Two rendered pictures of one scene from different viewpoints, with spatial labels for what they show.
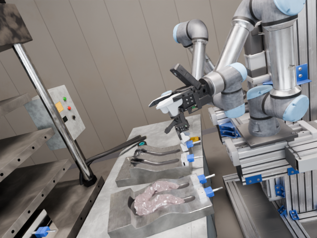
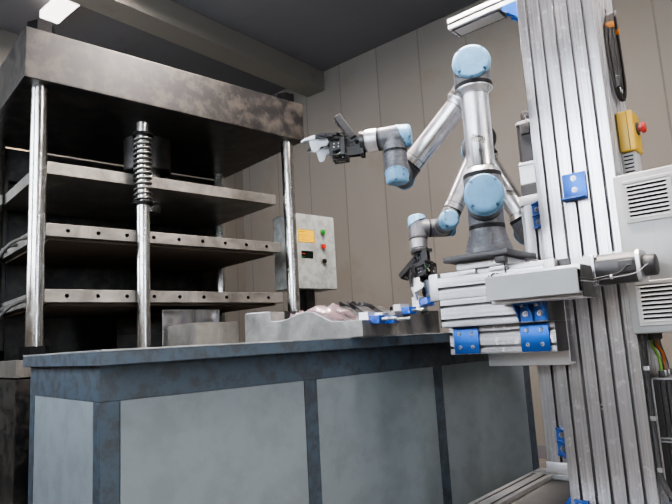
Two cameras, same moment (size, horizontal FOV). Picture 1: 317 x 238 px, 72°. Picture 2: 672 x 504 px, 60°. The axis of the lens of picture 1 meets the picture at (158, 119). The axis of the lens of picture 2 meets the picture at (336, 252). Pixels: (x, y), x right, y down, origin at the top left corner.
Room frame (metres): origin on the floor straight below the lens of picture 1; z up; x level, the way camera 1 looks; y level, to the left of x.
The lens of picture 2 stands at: (-0.91, -1.09, 0.79)
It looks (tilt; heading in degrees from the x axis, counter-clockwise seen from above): 9 degrees up; 32
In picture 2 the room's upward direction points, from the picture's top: 3 degrees counter-clockwise
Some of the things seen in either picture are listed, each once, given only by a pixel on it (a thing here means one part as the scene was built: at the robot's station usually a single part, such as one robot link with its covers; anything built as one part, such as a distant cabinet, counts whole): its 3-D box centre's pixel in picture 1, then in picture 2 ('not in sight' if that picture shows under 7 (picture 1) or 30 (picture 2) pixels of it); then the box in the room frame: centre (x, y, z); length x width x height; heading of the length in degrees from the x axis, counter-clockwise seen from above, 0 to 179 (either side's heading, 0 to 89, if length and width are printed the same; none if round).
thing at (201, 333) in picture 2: not in sight; (202, 334); (0.49, 0.32, 0.83); 0.20 x 0.15 x 0.07; 74
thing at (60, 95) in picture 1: (86, 171); (309, 353); (1.67, 0.74, 0.73); 0.30 x 0.22 x 1.47; 164
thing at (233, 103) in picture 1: (229, 101); (397, 168); (0.77, -0.28, 1.33); 0.11 x 0.08 x 0.11; 18
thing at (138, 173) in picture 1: (153, 161); (372, 320); (1.27, 0.12, 0.87); 0.50 x 0.26 x 0.14; 74
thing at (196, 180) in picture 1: (203, 178); (393, 319); (0.97, -0.13, 0.85); 0.13 x 0.05 x 0.05; 91
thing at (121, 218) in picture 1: (158, 202); (320, 324); (0.90, 0.14, 0.85); 0.50 x 0.26 x 0.11; 91
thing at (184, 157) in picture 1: (192, 157); (410, 310); (1.13, -0.12, 0.89); 0.13 x 0.05 x 0.05; 74
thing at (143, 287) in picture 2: not in sight; (143, 275); (0.68, 0.85, 1.10); 0.05 x 0.05 x 1.30
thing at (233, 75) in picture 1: (229, 77); (394, 138); (0.75, -0.29, 1.43); 0.11 x 0.08 x 0.09; 108
